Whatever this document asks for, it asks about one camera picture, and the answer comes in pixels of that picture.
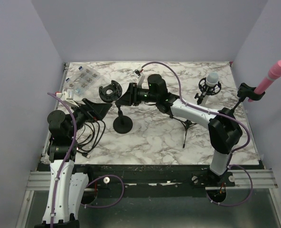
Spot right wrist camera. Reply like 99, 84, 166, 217
133, 67, 145, 87

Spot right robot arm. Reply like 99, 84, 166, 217
115, 74, 243, 186

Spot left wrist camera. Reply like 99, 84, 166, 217
55, 88, 79, 107

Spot black tripod shock mount stand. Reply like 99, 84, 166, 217
170, 77, 221, 148

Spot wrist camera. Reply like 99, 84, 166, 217
55, 88, 79, 107
133, 67, 145, 87

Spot black shock mount desk stand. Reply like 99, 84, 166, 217
98, 80, 134, 134

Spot black usb cables bundle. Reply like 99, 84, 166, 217
74, 118, 106, 159

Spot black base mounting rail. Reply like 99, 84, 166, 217
73, 164, 235, 199

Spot pink microphone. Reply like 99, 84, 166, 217
254, 60, 281, 95

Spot clear plastic parts box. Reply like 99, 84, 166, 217
65, 65, 101, 96

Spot purple cable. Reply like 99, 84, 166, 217
140, 61, 254, 207
47, 92, 126, 226

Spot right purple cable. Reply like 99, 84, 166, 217
140, 61, 254, 207

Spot black clip round base stand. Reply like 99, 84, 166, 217
231, 83, 265, 113

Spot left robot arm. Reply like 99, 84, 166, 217
38, 98, 112, 228

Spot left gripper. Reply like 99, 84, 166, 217
68, 97, 112, 137

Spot silver white microphone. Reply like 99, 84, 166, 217
206, 72, 219, 87

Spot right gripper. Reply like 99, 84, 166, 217
116, 84, 158, 107

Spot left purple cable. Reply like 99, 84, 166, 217
47, 92, 126, 226

